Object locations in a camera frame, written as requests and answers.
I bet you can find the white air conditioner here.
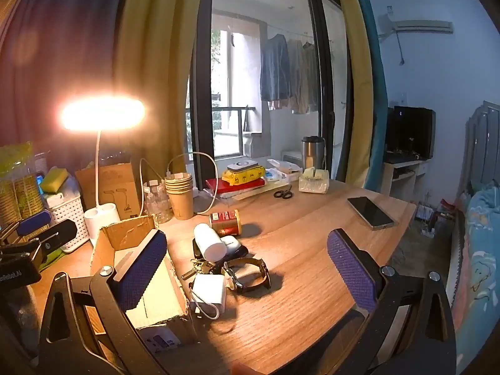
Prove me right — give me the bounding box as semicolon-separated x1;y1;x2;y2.
377;12;454;40

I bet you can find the white plastic basket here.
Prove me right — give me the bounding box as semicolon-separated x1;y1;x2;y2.
42;191;91;253

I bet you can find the black sliding door frame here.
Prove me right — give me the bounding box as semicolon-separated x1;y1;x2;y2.
189;0;352;182

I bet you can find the white desk lamp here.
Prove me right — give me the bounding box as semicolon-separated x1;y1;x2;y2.
60;96;147;248

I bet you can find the white earbuds case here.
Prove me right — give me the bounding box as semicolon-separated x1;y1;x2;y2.
221;235;242;256

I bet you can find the beige envelope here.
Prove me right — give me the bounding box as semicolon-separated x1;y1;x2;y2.
219;183;283;206

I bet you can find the beige hanging shirt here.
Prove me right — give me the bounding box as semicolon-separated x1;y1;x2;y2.
287;38;310;114

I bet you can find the black monitor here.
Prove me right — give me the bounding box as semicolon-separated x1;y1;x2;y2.
387;105;436;160

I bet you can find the bunch of metal keys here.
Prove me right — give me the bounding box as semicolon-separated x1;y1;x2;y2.
182;258;219;280

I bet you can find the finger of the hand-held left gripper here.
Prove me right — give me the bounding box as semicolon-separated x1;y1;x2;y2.
0;209;53;243
27;219;78;267

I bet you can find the dark strap wristwatch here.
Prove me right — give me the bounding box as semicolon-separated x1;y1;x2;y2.
221;257;271;293

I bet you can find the white flat box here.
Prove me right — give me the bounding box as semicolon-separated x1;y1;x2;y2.
267;159;303;174

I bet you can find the clear plastic jar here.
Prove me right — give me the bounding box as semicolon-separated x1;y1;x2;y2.
142;180;173;224

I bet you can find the white cabinet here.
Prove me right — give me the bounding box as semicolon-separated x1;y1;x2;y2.
381;156;432;204

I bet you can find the stainless steel tumbler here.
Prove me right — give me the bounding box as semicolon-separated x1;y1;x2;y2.
301;136;327;169

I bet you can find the yellow wipes pack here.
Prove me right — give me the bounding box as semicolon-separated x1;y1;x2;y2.
222;167;267;186

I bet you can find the grey-green hanging shirt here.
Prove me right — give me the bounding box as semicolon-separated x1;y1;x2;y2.
302;41;320;112

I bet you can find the white cylindrical bottle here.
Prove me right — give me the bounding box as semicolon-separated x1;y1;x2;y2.
194;223;227;262

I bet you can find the red book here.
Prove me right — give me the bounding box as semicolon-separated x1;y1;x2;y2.
206;177;266;195

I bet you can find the brown printed cardboard box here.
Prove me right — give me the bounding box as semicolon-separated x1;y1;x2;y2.
75;163;142;219

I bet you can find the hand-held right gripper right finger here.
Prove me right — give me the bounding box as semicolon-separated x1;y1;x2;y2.
327;228;458;375

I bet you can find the white blue packet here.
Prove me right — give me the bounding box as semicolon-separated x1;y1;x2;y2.
266;168;298;183

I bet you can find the red tin can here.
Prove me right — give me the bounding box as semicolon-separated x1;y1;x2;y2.
209;210;242;237

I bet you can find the grey braided cord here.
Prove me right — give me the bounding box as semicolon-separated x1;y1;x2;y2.
188;286;222;320

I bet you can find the smartphone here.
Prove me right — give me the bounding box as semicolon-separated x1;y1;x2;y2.
347;196;399;230

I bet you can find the pale yellow tissue pack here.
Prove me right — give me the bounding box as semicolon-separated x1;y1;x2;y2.
299;167;331;194

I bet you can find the dark purple curtain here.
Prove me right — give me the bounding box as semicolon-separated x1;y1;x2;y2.
0;0;131;173

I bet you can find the grey padded headboard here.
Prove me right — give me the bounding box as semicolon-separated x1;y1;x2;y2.
465;101;500;204

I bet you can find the blue hanging shirt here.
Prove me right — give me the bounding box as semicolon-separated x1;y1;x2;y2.
260;33;292;104

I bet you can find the stack of paper cups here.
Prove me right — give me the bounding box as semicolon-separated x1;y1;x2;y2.
164;172;195;220

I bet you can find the white cable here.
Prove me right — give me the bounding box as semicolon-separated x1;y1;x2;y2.
138;158;168;188
166;153;218;215

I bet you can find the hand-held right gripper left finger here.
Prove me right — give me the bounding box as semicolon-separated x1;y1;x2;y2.
37;228;173;375

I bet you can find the blue printed blanket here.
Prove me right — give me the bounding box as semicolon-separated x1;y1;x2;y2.
455;185;500;360

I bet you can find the white charger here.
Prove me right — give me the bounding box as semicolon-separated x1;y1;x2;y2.
189;273;227;315

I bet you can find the green printed bag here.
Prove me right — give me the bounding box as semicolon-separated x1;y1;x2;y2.
0;142;43;223

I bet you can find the yellow curtain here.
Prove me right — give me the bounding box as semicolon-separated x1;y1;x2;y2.
330;0;385;188
113;0;204;168

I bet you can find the yellow sponge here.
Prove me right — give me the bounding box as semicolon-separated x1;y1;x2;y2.
40;167;70;193

